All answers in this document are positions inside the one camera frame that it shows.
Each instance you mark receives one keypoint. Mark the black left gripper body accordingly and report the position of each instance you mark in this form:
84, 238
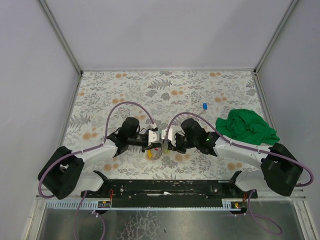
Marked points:
145, 144

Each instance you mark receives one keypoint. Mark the spiral keyring with yellow handle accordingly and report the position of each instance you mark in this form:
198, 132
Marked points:
156, 149

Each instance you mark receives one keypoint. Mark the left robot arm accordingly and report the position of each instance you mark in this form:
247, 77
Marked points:
63, 173

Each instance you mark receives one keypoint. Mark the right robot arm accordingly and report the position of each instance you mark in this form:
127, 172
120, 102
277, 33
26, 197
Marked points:
276, 168

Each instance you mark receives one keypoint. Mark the blue tag key upper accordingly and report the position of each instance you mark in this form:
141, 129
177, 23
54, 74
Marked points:
204, 109

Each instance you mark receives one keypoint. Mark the floral table mat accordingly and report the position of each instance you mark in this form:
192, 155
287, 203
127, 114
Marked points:
105, 99

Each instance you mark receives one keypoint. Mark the green cloth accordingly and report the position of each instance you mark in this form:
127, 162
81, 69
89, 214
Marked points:
247, 126

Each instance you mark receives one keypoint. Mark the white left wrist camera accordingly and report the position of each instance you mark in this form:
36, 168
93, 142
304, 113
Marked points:
153, 134

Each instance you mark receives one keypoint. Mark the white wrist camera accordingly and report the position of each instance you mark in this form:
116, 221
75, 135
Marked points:
153, 134
169, 135

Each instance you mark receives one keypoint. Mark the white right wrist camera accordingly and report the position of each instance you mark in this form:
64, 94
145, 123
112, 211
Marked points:
169, 135

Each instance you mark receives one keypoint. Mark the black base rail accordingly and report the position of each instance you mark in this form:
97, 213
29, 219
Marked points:
127, 189

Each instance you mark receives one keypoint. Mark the white cable duct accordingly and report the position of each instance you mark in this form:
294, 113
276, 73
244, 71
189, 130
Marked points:
160, 203

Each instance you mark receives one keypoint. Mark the left aluminium frame post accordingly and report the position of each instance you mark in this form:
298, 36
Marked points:
59, 35

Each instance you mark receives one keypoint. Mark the aluminium frame post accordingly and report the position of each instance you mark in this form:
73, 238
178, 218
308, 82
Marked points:
285, 18
59, 35

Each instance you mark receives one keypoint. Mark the right aluminium frame post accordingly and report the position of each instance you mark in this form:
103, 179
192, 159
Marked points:
285, 18

